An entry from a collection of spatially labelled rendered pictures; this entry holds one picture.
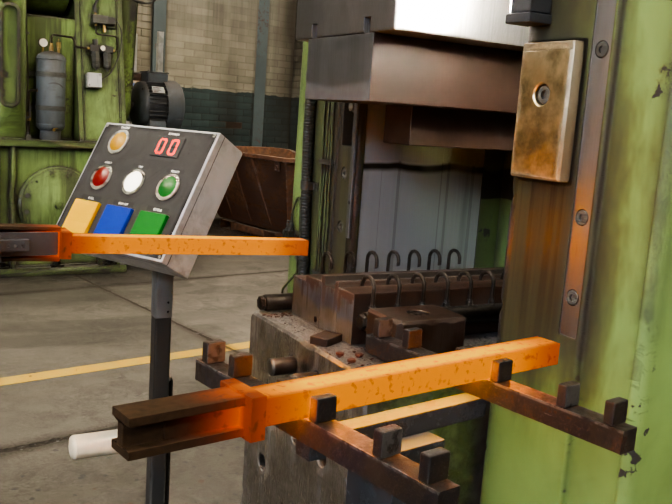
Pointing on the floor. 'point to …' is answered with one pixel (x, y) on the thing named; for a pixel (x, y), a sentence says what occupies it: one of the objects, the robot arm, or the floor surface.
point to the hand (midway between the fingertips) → (27, 242)
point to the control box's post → (159, 373)
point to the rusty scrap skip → (260, 192)
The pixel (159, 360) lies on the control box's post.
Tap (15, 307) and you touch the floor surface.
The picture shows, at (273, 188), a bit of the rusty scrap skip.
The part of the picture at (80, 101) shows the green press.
